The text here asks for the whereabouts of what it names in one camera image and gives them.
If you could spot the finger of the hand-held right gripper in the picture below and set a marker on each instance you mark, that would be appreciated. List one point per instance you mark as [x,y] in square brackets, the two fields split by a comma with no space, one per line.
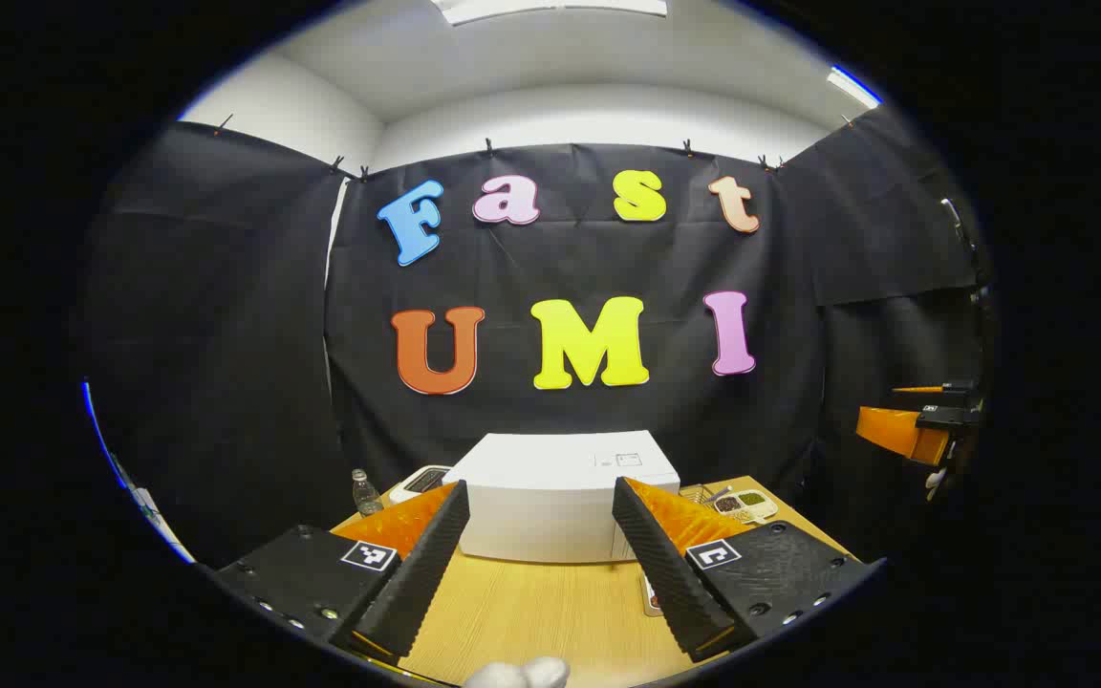
[957,388]
[952,418]

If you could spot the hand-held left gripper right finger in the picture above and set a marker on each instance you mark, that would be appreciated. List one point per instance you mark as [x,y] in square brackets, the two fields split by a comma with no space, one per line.
[675,588]

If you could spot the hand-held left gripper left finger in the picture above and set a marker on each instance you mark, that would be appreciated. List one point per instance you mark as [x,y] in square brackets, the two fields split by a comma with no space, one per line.
[417,583]

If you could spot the white microwave oven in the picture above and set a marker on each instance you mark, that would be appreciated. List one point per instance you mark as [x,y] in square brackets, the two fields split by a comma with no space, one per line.
[550,497]

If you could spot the clear plastic water bottle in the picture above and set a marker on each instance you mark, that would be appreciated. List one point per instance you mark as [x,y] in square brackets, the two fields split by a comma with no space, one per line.
[365,497]

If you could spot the white toaster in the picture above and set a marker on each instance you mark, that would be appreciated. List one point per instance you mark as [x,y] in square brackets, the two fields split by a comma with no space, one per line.
[417,481]

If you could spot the white divided dish of grains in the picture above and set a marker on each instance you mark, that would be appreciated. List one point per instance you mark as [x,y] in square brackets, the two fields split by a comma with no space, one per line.
[751,499]

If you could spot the ceiling light panel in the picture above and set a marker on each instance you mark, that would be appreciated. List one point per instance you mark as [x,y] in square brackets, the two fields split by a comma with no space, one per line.
[550,8]
[852,86]

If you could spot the black backdrop cloth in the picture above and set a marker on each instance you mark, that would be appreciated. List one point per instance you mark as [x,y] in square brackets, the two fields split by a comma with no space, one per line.
[570,258]

